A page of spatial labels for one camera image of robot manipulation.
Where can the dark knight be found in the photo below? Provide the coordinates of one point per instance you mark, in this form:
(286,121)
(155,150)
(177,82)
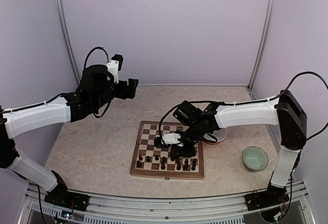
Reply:
(185,167)

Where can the aluminium post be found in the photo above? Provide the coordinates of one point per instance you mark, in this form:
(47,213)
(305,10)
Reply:
(67,41)
(262,43)

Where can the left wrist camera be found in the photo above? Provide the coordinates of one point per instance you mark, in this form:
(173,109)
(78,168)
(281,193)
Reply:
(114,65)

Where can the white and orange bowl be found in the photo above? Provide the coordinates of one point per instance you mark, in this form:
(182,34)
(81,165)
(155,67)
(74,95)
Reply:
(217,136)

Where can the dark bishop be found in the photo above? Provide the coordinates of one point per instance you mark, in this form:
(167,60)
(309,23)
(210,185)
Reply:
(178,166)

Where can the right aluminium post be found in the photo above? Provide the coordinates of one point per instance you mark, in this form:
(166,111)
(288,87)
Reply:
(262,43)

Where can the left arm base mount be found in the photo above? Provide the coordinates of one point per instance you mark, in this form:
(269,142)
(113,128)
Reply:
(60,196)

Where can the dark pawn front centre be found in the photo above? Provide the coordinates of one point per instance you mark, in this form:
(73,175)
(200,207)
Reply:
(163,166)

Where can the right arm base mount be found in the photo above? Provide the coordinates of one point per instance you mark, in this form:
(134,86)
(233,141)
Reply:
(263,199)

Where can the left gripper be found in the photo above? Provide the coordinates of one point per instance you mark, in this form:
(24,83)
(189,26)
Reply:
(124,94)

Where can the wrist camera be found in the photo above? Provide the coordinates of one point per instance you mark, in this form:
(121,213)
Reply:
(114,65)
(168,140)

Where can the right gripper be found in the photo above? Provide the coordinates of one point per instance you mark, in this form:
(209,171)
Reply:
(175,149)

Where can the aluminium front rail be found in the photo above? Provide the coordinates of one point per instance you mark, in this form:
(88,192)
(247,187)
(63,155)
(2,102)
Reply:
(104,208)

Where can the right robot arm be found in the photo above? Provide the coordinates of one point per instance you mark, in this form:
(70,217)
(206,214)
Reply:
(283,111)

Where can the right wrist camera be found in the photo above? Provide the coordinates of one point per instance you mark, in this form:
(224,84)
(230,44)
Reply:
(168,140)

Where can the green glass bowl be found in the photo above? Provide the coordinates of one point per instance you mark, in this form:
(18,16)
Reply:
(255,158)

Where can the wooden chess board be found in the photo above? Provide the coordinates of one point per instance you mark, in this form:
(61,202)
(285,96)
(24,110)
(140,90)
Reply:
(144,146)

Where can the left aluminium post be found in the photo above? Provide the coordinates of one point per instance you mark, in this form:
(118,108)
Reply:
(67,41)

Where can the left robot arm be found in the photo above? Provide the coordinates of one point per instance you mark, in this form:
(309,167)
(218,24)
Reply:
(99,85)

